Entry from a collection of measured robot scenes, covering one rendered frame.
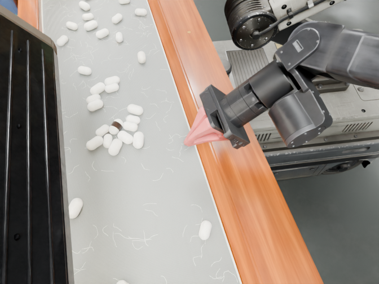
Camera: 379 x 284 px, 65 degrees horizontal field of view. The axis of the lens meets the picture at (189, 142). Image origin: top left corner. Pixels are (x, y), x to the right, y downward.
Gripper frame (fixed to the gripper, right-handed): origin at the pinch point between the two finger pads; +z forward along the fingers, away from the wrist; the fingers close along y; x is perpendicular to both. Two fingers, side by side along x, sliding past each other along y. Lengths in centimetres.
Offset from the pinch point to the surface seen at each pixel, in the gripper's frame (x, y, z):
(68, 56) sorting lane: -7.5, -37.8, 21.4
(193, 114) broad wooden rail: 7.8, -10.7, 1.4
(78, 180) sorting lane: -7.5, -2.6, 22.3
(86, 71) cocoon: -6.1, -29.6, 17.3
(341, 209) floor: 107, 3, 0
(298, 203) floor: 96, -5, 13
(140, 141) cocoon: -0.5, -6.6, 10.7
